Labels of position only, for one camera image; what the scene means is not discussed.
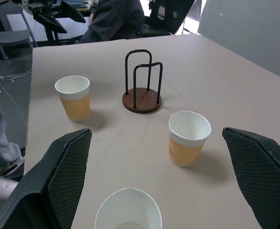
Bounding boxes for black robot gripper on stand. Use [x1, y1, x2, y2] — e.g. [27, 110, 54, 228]
[26, 0, 86, 46]

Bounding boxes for grey round stool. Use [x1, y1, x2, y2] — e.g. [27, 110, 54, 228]
[0, 2, 38, 81]

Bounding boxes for black office chair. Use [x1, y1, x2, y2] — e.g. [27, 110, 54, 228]
[136, 0, 196, 38]

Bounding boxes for seated person in dark jacket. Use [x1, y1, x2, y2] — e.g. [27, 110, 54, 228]
[75, 0, 145, 44]

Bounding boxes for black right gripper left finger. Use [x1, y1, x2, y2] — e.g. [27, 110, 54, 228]
[0, 128, 93, 229]

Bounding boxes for wooden base metal cup holder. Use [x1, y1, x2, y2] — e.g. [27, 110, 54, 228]
[122, 49, 164, 114]

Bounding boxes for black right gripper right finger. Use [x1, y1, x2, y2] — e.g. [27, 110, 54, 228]
[222, 127, 280, 229]

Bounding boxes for white cable on floor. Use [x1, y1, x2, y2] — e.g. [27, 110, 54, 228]
[0, 57, 33, 127]

